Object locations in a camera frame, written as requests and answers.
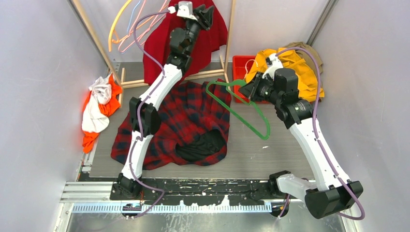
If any orange and white garment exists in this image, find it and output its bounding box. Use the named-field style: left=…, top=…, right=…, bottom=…
left=81, top=74, right=123, bottom=153

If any orange hanger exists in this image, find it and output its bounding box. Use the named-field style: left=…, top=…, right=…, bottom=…
left=107, top=0, right=165, bottom=54

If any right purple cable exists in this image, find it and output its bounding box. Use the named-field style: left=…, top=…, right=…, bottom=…
left=272, top=46, right=366, bottom=221

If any wooden clothes rack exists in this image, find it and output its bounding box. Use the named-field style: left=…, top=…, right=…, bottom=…
left=72, top=0, right=238, bottom=108

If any red plastic bin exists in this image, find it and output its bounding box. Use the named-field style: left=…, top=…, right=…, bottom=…
left=232, top=55, right=255, bottom=103

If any pink wire hanger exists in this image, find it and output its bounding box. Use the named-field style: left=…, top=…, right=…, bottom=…
left=109, top=0, right=165, bottom=54

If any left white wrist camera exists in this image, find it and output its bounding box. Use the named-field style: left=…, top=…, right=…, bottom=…
left=167, top=0, right=198, bottom=21

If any red skirt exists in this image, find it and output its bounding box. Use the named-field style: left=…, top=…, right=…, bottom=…
left=143, top=0, right=229, bottom=87

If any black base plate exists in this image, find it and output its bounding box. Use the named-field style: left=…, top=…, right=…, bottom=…
left=110, top=178, right=300, bottom=206

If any light blue hanger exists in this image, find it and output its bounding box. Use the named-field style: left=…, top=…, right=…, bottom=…
left=127, top=0, right=141, bottom=32

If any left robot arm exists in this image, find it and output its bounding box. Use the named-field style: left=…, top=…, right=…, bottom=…
left=110, top=1, right=215, bottom=200

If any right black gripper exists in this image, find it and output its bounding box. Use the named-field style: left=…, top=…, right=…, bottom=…
left=239, top=71, right=282, bottom=106

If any dark plaid garment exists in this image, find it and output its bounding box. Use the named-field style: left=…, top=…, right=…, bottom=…
left=110, top=79, right=233, bottom=171

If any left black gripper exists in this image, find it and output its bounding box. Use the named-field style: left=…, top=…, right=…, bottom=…
left=183, top=4, right=213, bottom=55

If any green hanger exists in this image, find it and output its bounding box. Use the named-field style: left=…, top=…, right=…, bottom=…
left=205, top=61, right=273, bottom=141

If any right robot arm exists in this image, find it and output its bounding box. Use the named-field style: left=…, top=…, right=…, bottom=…
left=239, top=68, right=363, bottom=219

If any yellow garment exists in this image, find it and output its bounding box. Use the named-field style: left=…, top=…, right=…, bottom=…
left=243, top=46, right=323, bottom=102

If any tan garment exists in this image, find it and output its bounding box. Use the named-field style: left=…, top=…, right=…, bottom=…
left=284, top=42, right=324, bottom=77

